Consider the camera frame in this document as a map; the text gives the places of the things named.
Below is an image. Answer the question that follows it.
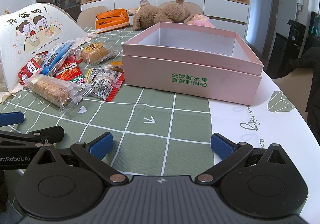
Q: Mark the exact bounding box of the clear biscuit roll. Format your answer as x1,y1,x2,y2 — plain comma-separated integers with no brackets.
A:
24,74,92,113

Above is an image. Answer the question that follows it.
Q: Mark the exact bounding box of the dark red snack packet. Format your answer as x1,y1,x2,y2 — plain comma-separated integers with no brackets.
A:
17,56,43,84

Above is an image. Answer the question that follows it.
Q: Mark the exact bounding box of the blue snack bag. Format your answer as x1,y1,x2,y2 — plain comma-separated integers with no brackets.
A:
41,39,75,77

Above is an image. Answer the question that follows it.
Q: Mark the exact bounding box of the red spicy strip packet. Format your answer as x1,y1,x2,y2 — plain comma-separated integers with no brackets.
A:
55,56,85,83

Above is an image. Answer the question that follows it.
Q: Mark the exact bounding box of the red clear printed snack packet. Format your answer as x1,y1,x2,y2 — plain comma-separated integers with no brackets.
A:
85,68,124,102

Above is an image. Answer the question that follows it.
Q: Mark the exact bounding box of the yellow bread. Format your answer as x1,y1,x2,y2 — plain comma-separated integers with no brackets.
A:
80,42,114,65

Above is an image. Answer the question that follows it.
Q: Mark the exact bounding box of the white cartoon chair cover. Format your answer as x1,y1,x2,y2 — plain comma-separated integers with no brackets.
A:
1,3,87,91

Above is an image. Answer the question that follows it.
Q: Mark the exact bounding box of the small orange wrapped cake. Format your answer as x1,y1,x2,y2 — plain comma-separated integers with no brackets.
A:
105,61,124,73

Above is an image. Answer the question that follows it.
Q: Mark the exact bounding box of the beige dining chair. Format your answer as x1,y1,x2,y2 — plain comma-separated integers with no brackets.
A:
77,6,108,29

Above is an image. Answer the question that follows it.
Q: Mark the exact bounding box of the orange tissue pack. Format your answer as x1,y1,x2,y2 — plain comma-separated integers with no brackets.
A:
95,9,130,34

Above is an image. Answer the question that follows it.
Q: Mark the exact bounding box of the pink cardboard box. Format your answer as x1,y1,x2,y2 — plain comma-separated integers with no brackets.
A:
122,22,264,105

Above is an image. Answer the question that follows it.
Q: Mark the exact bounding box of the black water dispenser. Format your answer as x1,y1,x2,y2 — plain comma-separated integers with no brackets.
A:
276,19,306,78

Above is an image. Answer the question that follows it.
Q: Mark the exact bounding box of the brown teddy bear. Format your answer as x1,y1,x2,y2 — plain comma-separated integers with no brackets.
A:
132,0,190,31

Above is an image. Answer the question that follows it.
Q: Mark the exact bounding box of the white sideboard cabinet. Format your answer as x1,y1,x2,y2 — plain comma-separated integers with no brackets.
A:
81,0,249,39

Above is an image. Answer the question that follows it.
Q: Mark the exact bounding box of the pink plush doll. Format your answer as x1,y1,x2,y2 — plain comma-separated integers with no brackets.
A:
187,13,215,28

